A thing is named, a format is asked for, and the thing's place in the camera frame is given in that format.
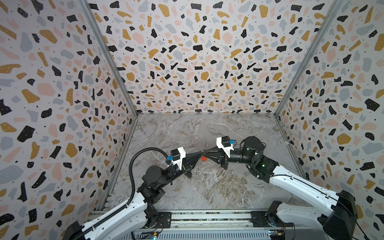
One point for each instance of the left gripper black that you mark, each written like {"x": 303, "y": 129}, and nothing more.
{"x": 186, "y": 167}

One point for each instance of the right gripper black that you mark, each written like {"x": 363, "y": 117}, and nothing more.
{"x": 223, "y": 156}

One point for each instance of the metal keyring plate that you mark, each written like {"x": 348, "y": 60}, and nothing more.
{"x": 200, "y": 161}

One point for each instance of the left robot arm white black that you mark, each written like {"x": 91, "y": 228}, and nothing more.
{"x": 138, "y": 210}

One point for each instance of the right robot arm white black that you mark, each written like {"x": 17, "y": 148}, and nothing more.
{"x": 333, "y": 212}

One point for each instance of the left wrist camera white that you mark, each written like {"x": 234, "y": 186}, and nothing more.
{"x": 176, "y": 158}

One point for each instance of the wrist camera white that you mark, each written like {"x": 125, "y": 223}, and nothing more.
{"x": 226, "y": 144}
{"x": 176, "y": 158}

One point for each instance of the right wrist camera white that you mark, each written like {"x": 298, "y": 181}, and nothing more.
{"x": 226, "y": 144}

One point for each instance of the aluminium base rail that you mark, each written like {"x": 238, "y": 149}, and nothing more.
{"x": 189, "y": 220}

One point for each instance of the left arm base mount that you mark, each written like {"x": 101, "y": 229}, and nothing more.
{"x": 153, "y": 218}

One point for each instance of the perforated cable tray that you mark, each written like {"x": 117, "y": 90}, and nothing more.
{"x": 207, "y": 235}

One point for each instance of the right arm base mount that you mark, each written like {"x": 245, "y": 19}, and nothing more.
{"x": 268, "y": 217}

